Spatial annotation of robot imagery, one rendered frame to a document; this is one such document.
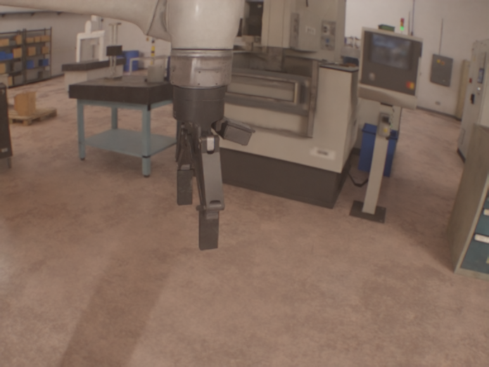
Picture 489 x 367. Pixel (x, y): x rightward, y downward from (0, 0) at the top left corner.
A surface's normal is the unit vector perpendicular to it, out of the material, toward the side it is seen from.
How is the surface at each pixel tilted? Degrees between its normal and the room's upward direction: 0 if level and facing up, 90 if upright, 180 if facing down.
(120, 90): 90
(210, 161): 64
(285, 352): 0
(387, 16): 90
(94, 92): 90
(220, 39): 101
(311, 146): 90
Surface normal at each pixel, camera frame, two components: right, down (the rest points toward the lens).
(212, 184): 0.33, -0.06
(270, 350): 0.06, -0.92
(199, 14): -0.05, 0.41
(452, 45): -0.43, 0.33
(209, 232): 0.33, 0.39
